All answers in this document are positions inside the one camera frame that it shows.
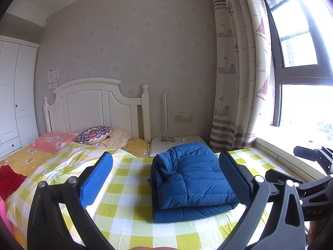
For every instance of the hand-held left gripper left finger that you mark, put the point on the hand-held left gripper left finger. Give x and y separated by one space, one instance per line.
96 179

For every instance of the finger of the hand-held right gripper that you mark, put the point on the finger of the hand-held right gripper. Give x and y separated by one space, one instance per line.
304 152
279 178

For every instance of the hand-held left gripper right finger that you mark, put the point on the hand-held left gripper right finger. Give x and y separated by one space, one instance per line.
235 177

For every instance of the blue puffer jacket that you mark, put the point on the blue puffer jacket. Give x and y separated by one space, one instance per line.
192 182

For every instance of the yellow checked bed cover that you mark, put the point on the yellow checked bed cover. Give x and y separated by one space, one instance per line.
124 187

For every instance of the patterned round cushion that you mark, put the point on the patterned round cushion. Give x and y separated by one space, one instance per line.
93 134

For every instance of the cream pillow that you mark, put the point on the cream pillow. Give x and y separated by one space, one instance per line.
117 139

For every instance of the dark framed window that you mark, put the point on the dark framed window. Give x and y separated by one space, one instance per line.
299 104

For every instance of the yellow pillow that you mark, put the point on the yellow pillow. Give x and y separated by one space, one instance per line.
138 147

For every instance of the pink floral pillow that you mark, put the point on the pink floral pillow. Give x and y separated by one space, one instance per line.
52 140

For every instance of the white bed headboard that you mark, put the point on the white bed headboard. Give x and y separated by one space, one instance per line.
85 109

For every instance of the white nightstand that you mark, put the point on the white nightstand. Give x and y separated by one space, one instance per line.
161 149

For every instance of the red garment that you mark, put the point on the red garment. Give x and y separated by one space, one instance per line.
10 182

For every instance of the white pole lamp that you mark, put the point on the white pole lamp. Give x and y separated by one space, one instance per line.
166 114

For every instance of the pink garment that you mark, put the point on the pink garment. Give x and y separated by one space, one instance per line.
3 213

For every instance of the printed cream curtain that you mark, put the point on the printed cream curtain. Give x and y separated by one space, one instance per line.
239 70

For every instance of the white wardrobe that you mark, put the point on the white wardrobe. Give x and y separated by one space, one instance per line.
13 96

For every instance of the beige wall socket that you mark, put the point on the beige wall socket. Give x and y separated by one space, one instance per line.
183 117

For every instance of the wall light switch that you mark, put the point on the wall light switch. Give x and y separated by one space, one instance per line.
53 86

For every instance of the white paper wall notice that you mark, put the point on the white paper wall notice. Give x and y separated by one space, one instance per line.
53 75

